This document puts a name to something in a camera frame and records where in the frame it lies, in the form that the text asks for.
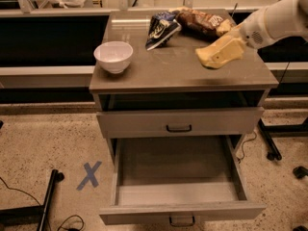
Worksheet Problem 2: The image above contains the open grey bottom drawer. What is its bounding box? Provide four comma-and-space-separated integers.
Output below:
100, 136, 266, 227

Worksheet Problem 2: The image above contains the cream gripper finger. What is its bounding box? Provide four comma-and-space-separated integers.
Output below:
195, 46, 213, 58

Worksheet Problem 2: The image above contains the grey middle drawer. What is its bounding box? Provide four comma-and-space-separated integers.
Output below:
97, 107, 264, 139

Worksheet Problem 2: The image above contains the black caster wheel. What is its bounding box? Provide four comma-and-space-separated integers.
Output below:
293, 167, 308, 179

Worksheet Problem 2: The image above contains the white bowl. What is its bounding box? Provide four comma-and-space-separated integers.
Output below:
93, 41, 134, 74

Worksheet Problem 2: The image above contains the brown chip bag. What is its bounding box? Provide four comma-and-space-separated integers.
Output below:
169, 7, 235, 38

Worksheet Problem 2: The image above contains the black stand leg left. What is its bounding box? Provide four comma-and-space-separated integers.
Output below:
0, 169, 64, 231

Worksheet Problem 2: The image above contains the blue tape cross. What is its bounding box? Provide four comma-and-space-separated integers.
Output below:
76, 161, 101, 191

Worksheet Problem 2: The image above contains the black floor cable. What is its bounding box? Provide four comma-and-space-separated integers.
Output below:
0, 176, 86, 231

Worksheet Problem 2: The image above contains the black stand leg right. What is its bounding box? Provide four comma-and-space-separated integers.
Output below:
258, 117, 308, 161

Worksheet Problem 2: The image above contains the grey drawer cabinet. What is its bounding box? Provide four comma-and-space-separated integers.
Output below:
90, 12, 277, 158

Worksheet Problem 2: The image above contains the yellow sponge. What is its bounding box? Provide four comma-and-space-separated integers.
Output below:
198, 55, 221, 69

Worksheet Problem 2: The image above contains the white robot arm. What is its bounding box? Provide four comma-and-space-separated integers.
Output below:
195, 0, 308, 68

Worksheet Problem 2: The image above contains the black stand leg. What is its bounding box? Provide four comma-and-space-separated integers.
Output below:
0, 169, 64, 231
258, 117, 308, 161

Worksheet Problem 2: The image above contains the blue chip bag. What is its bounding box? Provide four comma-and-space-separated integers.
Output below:
145, 12, 182, 50

